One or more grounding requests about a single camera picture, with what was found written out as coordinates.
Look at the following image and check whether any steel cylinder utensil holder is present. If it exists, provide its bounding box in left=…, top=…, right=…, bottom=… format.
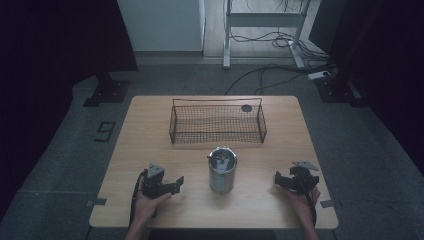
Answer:
left=207, top=146, right=239, bottom=195

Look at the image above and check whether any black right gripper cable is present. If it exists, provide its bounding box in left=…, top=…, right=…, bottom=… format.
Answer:
left=294, top=175, right=318, bottom=226

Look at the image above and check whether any black floor cable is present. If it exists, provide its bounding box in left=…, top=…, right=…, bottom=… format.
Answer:
left=224, top=62, right=336, bottom=97

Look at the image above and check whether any white cabinet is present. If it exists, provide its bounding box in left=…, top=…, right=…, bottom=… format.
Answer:
left=116, top=0, right=206, bottom=53

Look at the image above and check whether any white power strip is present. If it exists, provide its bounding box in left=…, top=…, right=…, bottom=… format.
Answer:
left=307, top=70, right=332, bottom=81

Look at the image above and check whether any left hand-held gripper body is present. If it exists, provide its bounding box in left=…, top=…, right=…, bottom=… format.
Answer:
left=141, top=162, right=176, bottom=200

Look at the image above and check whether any white metal desk frame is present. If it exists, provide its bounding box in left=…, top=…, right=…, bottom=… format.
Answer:
left=222, top=0, right=313, bottom=70

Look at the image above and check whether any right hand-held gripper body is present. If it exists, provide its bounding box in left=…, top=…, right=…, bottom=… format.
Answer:
left=286, top=160, right=321, bottom=195

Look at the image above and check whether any tangle of black cables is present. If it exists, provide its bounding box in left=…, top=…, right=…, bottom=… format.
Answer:
left=229, top=29, right=332, bottom=63

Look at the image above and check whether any dark curtain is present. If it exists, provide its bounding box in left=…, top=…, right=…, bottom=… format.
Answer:
left=0, top=0, right=139, bottom=223
left=308, top=0, right=424, bottom=174

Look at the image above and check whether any person's right hand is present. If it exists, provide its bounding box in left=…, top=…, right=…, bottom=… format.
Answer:
left=284, top=185, right=322, bottom=220

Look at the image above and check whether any black stand base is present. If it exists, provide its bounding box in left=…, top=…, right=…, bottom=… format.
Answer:
left=313, top=72, right=368, bottom=108
left=82, top=71, right=132, bottom=108

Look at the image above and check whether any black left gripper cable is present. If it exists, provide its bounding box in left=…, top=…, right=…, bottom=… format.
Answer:
left=128, top=169, right=148, bottom=228

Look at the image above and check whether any person's left hand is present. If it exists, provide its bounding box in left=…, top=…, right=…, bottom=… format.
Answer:
left=132, top=193, right=173, bottom=225

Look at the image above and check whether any black wire mesh basket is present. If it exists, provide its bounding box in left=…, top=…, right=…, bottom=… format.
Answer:
left=168, top=97, right=268, bottom=145

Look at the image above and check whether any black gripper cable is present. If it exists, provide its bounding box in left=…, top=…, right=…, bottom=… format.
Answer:
left=294, top=175, right=318, bottom=226
left=128, top=169, right=148, bottom=228

